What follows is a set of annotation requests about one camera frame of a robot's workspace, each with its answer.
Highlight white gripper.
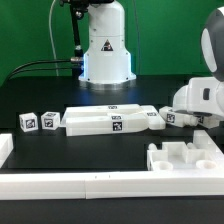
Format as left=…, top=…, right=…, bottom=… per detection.
left=172, top=77, right=224, bottom=119

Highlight white chair seat block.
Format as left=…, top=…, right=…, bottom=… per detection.
left=147, top=142, right=217, bottom=171

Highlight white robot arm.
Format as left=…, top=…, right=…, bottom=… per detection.
left=173, top=6, right=224, bottom=120

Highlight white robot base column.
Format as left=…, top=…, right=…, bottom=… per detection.
left=79, top=0, right=136, bottom=90

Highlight white tagged cube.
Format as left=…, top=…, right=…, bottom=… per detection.
left=19, top=113, right=38, bottom=132
left=41, top=111, right=60, bottom=130

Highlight white left fence piece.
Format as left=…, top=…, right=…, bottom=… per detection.
left=0, top=134, right=14, bottom=168

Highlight white chair back frame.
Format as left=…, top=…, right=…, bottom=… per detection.
left=61, top=113, right=166, bottom=136

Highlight black cables at base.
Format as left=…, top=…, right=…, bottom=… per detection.
left=5, top=56, right=84, bottom=83

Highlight grey hanging cable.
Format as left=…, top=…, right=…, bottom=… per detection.
left=48, top=0, right=60, bottom=78

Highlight white L-shaped fence rail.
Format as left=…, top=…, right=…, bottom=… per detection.
left=0, top=130, right=224, bottom=200

